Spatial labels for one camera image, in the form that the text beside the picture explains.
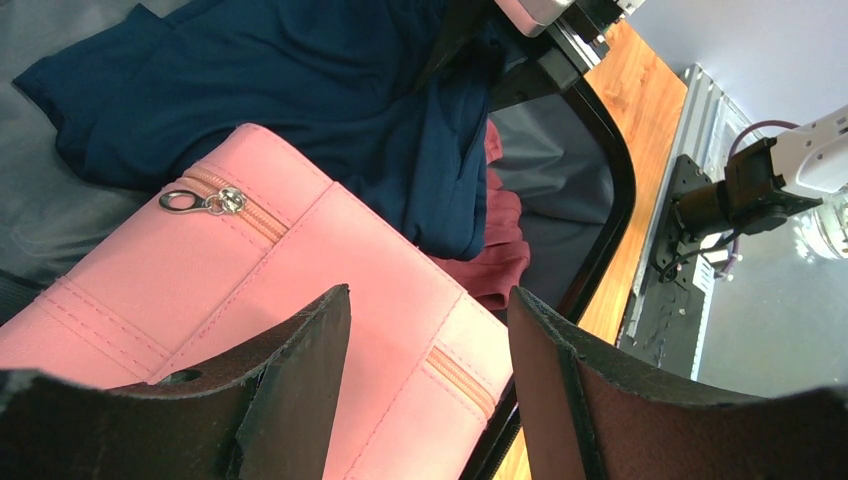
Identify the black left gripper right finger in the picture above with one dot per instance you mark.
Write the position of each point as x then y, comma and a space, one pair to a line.
592, 411

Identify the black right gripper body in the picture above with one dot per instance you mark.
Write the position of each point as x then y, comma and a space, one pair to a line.
556, 43

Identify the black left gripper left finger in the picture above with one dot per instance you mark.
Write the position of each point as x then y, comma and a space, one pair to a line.
262, 410

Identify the navy blue garment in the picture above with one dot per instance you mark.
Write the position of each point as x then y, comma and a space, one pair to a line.
139, 103

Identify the pink leather toiletry bag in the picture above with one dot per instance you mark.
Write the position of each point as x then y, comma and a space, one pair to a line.
240, 242

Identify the pinkish maroon garment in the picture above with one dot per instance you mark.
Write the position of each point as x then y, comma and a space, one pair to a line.
489, 277

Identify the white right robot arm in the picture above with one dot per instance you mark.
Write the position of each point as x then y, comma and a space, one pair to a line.
763, 185

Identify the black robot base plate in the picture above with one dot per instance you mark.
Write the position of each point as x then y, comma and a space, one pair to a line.
676, 265

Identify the aluminium frame rail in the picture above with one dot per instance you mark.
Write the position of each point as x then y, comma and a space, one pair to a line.
709, 123

